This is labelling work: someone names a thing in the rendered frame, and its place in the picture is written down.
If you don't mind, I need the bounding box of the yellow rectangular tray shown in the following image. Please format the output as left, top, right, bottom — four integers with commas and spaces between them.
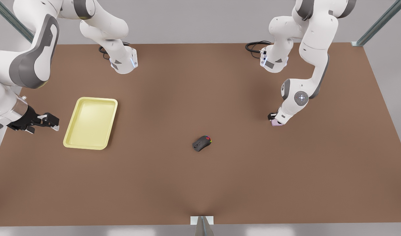
63, 97, 118, 150

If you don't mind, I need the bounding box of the black computer mouse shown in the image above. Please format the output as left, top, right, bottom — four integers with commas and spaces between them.
192, 135, 212, 152

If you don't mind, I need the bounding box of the black cable loop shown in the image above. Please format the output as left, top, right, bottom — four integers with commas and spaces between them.
99, 42, 131, 60
245, 41, 273, 60

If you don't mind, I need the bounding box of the silver frame post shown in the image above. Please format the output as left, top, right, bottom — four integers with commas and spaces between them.
190, 216, 215, 236
0, 0, 35, 43
351, 0, 401, 47

